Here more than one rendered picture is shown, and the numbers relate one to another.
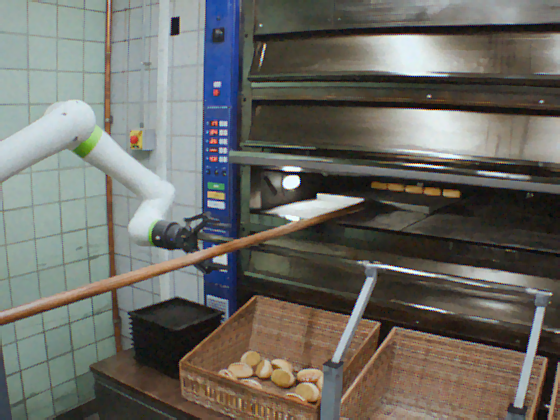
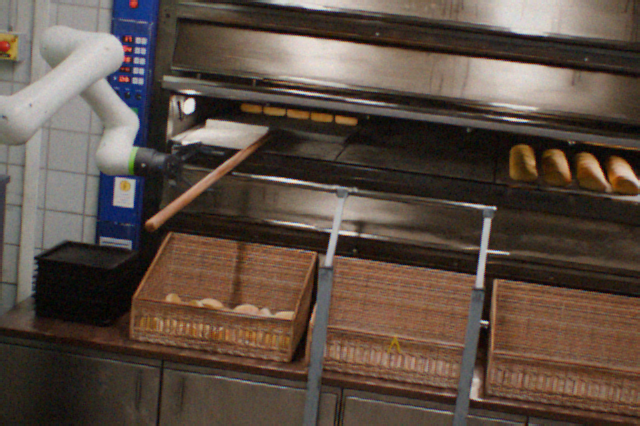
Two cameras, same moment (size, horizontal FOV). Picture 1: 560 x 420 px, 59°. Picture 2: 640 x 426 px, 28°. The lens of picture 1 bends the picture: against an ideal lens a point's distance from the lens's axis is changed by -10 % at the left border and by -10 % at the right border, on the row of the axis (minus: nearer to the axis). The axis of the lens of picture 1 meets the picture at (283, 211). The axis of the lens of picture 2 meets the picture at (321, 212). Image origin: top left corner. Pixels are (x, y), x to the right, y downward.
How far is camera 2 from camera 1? 2.82 m
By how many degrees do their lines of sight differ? 26
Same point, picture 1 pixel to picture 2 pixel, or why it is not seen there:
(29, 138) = (83, 71)
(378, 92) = (325, 25)
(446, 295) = (385, 222)
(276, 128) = (207, 52)
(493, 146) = (436, 85)
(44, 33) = not seen: outside the picture
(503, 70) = (452, 17)
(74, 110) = (115, 45)
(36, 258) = not seen: outside the picture
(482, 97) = (429, 39)
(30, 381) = not seen: outside the picture
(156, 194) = (127, 122)
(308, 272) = (236, 204)
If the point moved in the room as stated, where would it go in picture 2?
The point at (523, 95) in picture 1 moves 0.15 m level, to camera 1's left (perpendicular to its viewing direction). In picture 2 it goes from (467, 40) to (430, 37)
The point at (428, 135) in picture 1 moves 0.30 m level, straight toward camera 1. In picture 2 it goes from (374, 71) to (393, 82)
